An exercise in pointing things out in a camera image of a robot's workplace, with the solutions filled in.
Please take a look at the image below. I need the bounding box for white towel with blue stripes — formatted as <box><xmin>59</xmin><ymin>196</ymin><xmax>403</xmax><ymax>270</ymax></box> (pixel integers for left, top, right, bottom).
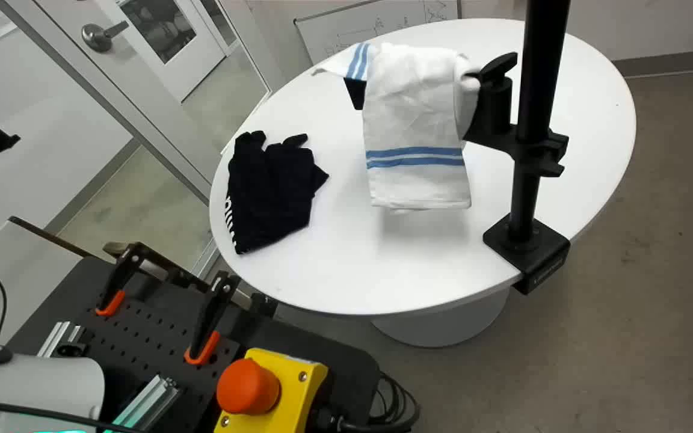
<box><xmin>312</xmin><ymin>40</ymin><xmax>486</xmax><ymax>215</ymax></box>

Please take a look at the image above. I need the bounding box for black pole stand with clamp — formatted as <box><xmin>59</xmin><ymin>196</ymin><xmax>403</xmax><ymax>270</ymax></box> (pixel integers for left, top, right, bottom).
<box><xmin>462</xmin><ymin>0</ymin><xmax>572</xmax><ymax>295</ymax></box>

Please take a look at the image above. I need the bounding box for black cable bundle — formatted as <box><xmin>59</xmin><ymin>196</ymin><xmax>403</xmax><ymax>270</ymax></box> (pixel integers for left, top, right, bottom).
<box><xmin>312</xmin><ymin>371</ymin><xmax>424</xmax><ymax>433</ymax></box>

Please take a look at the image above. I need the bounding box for white table pedestal base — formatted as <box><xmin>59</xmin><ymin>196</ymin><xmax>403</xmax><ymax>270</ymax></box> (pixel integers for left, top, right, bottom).
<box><xmin>368</xmin><ymin>286</ymin><xmax>512</xmax><ymax>349</ymax></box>

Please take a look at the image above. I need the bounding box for silver aluminium extrusion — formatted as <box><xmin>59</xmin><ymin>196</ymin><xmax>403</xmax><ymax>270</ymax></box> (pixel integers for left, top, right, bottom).
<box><xmin>107</xmin><ymin>372</ymin><xmax>183</xmax><ymax>433</ymax></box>
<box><xmin>33</xmin><ymin>320</ymin><xmax>88</xmax><ymax>361</ymax></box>

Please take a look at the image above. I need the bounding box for black shirt with white print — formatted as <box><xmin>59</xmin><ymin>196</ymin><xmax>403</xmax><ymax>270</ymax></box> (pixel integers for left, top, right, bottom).
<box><xmin>220</xmin><ymin>129</ymin><xmax>331</xmax><ymax>257</ymax></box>

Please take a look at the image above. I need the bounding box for black clamp with orange handle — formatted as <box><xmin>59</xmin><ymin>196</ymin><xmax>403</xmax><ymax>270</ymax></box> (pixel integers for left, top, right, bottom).
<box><xmin>94</xmin><ymin>242</ymin><xmax>147</xmax><ymax>320</ymax></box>
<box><xmin>183</xmin><ymin>272</ymin><xmax>243</xmax><ymax>371</ymax></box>

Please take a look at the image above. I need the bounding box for yellow emergency stop red button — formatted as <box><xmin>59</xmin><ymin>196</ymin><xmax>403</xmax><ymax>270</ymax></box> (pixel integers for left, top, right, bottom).
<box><xmin>212</xmin><ymin>347</ymin><xmax>331</xmax><ymax>433</ymax></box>

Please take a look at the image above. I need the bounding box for silver door handle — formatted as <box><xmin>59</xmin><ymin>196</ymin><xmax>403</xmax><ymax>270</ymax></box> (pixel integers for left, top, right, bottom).
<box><xmin>78</xmin><ymin>20</ymin><xmax>131</xmax><ymax>55</ymax></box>

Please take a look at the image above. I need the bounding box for white door with window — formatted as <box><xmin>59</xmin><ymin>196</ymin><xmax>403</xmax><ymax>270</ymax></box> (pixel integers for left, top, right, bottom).
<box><xmin>31</xmin><ymin>0</ymin><xmax>229</xmax><ymax>104</ymax></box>

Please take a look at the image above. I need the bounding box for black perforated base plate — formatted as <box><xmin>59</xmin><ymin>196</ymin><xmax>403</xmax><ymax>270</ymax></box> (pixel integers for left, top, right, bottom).
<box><xmin>4</xmin><ymin>254</ymin><xmax>383</xmax><ymax>433</ymax></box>

